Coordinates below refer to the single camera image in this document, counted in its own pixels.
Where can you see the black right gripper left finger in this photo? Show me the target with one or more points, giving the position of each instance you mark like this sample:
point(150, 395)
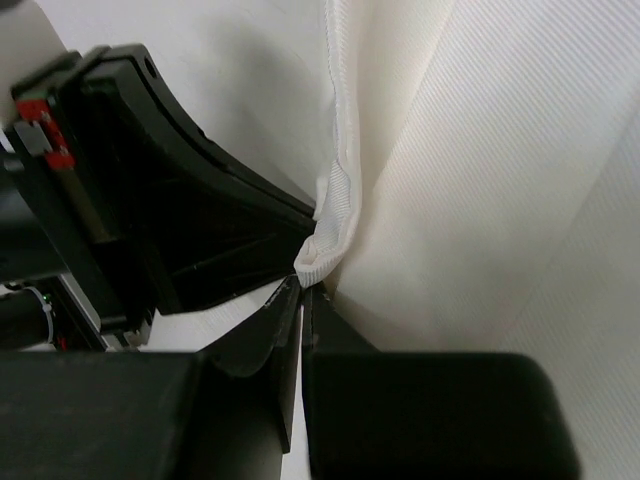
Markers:
point(223, 412)

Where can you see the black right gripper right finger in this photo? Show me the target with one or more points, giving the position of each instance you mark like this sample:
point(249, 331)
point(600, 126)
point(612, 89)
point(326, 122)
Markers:
point(372, 414)

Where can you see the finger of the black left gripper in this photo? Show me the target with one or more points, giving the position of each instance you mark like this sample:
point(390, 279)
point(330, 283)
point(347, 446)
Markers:
point(182, 270)

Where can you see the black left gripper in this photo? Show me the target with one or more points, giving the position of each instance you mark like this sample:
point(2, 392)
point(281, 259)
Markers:
point(97, 137)

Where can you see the white pleated skirt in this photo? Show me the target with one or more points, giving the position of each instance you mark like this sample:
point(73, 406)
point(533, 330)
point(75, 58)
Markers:
point(479, 190)

